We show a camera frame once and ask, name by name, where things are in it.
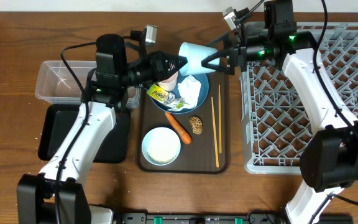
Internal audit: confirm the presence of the orange carrot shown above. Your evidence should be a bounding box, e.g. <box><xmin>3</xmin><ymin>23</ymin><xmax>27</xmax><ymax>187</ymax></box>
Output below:
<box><xmin>165</xmin><ymin>112</ymin><xmax>192</xmax><ymax>144</ymax></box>

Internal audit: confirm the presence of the yellow foil snack wrapper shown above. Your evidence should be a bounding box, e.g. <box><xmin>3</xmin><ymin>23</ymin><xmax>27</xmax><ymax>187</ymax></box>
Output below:
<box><xmin>147</xmin><ymin>84</ymin><xmax>188</xmax><ymax>112</ymax></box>

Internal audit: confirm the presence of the light blue plastic cup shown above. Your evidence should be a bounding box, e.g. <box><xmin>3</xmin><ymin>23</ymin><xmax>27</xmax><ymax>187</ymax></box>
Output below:
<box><xmin>179</xmin><ymin>42</ymin><xmax>218</xmax><ymax>76</ymax></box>

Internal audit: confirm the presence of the clear plastic bin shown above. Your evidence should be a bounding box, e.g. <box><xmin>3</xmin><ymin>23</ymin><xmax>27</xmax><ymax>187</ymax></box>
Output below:
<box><xmin>35</xmin><ymin>60</ymin><xmax>140</xmax><ymax>109</ymax></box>

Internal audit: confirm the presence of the wooden chopstick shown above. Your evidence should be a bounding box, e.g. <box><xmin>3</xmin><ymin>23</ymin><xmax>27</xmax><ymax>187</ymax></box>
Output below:
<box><xmin>211</xmin><ymin>97</ymin><xmax>219</xmax><ymax>168</ymax></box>
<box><xmin>218</xmin><ymin>84</ymin><xmax>223</xmax><ymax>154</ymax></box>

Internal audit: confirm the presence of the grey dishwasher rack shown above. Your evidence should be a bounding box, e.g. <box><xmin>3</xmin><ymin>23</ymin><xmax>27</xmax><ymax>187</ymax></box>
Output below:
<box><xmin>239</xmin><ymin>22</ymin><xmax>358</xmax><ymax>175</ymax></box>

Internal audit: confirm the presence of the brown walnut cookie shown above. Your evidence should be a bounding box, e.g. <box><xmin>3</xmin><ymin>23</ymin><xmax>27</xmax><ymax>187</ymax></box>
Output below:
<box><xmin>189</xmin><ymin>116</ymin><xmax>203</xmax><ymax>134</ymax></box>

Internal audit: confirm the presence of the right wooden chopstick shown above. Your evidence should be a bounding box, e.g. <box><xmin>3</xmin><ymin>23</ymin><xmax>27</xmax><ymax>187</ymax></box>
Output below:
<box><xmin>218</xmin><ymin>84</ymin><xmax>223</xmax><ymax>154</ymax></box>

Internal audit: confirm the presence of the left wooden chopstick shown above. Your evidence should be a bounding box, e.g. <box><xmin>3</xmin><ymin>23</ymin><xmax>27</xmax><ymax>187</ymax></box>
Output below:
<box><xmin>211</xmin><ymin>97</ymin><xmax>219</xmax><ymax>168</ymax></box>

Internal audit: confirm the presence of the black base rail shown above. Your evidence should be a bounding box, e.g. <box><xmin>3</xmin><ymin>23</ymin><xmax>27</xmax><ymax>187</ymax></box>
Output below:
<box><xmin>113</xmin><ymin>213</ymin><xmax>286</xmax><ymax>224</ymax></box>

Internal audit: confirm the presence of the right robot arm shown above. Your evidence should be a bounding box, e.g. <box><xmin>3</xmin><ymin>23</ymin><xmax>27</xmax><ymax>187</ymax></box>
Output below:
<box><xmin>201</xmin><ymin>0</ymin><xmax>358</xmax><ymax>223</ymax></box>

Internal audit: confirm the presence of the brown serving tray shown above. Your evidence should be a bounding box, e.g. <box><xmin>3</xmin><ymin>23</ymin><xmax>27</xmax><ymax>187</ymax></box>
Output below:
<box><xmin>136</xmin><ymin>72</ymin><xmax>230</xmax><ymax>174</ymax></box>

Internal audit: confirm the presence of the crumpled white napkin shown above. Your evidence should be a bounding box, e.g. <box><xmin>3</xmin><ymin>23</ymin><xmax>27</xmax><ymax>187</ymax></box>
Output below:
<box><xmin>178</xmin><ymin>75</ymin><xmax>201</xmax><ymax>109</ymax></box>

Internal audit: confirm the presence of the black plastic bin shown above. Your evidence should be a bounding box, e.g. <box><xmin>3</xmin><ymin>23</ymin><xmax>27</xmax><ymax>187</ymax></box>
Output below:
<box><xmin>38</xmin><ymin>104</ymin><xmax>131</xmax><ymax>164</ymax></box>

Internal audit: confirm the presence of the light blue bowl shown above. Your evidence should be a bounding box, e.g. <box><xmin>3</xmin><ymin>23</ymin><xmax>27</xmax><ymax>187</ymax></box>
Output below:
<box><xmin>141</xmin><ymin>127</ymin><xmax>181</xmax><ymax>166</ymax></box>

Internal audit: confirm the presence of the pink plastic cup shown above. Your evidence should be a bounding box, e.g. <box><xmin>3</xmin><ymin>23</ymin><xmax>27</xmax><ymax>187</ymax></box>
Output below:
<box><xmin>158</xmin><ymin>72</ymin><xmax>178</xmax><ymax>91</ymax></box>

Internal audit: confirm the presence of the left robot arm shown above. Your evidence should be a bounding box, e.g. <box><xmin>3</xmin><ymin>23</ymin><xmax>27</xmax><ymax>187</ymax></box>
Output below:
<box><xmin>17</xmin><ymin>31</ymin><xmax>188</xmax><ymax>223</ymax></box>

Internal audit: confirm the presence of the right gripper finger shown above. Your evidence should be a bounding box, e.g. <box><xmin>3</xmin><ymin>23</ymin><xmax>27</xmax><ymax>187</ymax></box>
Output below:
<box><xmin>208</xmin><ymin>31</ymin><xmax>238</xmax><ymax>47</ymax></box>
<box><xmin>201</xmin><ymin>50</ymin><xmax>229</xmax><ymax>73</ymax></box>

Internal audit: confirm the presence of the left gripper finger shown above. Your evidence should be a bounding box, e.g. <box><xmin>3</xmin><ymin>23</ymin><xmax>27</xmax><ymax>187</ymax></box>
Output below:
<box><xmin>162</xmin><ymin>52</ymin><xmax>188</xmax><ymax>70</ymax></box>
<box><xmin>157</xmin><ymin>68</ymin><xmax>178</xmax><ymax>82</ymax></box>

